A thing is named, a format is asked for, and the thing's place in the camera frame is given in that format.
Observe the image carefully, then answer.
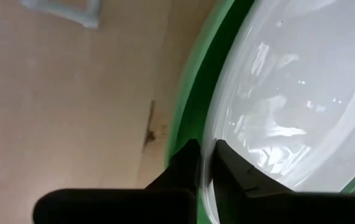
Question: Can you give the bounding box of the green plate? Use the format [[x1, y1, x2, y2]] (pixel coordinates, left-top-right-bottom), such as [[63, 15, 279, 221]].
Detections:
[[164, 0, 355, 224]]

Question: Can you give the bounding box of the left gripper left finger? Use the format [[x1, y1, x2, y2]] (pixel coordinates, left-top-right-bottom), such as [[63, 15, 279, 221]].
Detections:
[[32, 138, 201, 224]]

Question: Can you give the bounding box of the white plate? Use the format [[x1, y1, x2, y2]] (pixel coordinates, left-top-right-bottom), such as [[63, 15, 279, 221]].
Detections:
[[200, 0, 355, 224]]

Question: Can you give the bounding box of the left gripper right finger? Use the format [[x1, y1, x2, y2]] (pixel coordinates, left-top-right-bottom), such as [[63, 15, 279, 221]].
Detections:
[[211, 138, 355, 224]]

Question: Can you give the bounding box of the white wire dish rack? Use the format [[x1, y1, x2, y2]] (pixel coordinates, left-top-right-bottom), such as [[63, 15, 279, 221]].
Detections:
[[20, 0, 101, 30]]

